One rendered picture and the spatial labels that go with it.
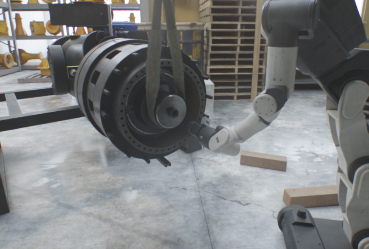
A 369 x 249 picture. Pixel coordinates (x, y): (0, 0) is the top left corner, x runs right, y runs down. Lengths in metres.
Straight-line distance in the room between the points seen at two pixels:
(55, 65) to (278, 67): 1.82
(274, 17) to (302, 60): 0.24
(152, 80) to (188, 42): 3.24
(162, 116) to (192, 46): 3.28
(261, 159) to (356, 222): 1.19
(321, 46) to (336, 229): 1.02
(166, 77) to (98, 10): 2.56
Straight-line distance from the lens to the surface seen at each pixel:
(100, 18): 3.62
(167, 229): 1.74
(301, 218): 1.60
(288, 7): 0.84
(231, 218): 1.84
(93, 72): 1.27
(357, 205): 1.33
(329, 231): 1.65
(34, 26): 9.89
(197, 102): 1.19
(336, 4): 1.01
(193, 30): 4.25
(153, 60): 0.99
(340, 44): 1.03
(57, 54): 2.34
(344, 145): 1.20
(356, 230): 1.43
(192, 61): 1.16
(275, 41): 0.84
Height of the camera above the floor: 1.15
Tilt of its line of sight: 17 degrees down
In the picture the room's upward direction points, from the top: straight up
